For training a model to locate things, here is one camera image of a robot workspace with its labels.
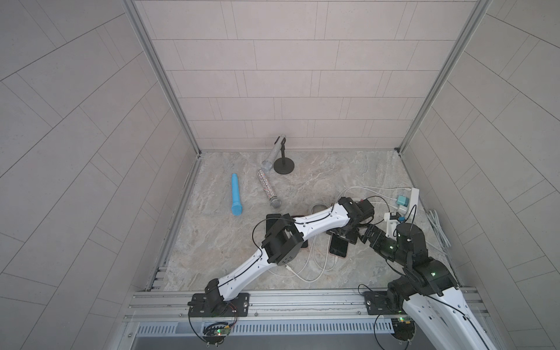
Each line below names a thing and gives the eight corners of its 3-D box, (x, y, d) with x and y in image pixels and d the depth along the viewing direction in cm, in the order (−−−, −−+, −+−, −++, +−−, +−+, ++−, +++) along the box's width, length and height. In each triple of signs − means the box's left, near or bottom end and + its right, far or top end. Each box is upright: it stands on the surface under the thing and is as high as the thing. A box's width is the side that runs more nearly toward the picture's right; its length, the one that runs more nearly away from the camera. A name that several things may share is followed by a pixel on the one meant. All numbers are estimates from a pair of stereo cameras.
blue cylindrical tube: (233, 217, 94) (231, 213, 91) (232, 178, 107) (231, 174, 105) (242, 215, 94) (241, 211, 92) (241, 177, 108) (240, 172, 105)
